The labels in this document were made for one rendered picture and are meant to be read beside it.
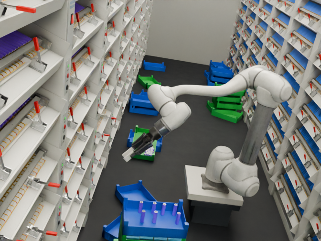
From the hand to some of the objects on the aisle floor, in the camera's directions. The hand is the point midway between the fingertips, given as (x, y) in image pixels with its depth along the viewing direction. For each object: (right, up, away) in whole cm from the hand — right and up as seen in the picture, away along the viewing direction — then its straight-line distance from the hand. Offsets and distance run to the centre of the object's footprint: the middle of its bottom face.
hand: (129, 154), depth 213 cm
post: (-32, +13, +159) cm, 163 cm away
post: (-39, -43, +31) cm, 66 cm away
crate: (+3, -3, +123) cm, 123 cm away
